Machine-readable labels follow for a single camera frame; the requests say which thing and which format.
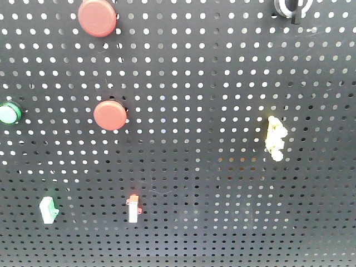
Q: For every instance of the black rotary selector switch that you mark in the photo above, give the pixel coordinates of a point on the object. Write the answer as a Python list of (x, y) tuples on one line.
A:
[(293, 9)]

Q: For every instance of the lower red push button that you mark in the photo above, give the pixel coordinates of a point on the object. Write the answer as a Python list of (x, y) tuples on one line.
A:
[(110, 115)]

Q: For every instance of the red push button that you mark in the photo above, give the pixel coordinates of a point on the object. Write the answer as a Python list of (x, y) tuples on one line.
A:
[(110, 115), (97, 17)]

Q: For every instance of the upper red push button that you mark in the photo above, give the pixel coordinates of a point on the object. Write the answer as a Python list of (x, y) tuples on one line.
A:
[(97, 17)]

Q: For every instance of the green push button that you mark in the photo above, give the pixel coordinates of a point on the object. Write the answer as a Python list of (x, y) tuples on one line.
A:
[(10, 113)]

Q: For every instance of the black perforated pegboard panel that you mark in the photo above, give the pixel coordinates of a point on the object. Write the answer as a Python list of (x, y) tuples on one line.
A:
[(198, 81)]

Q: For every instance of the white red rocker switch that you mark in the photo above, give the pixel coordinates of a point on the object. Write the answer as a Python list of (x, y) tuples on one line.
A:
[(133, 208)]

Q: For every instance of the yellow toggle switch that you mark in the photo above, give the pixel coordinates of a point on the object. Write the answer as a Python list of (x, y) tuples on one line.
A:
[(274, 142)]

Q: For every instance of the white green rocker switch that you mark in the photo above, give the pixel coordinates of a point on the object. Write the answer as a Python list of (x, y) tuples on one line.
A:
[(48, 210)]

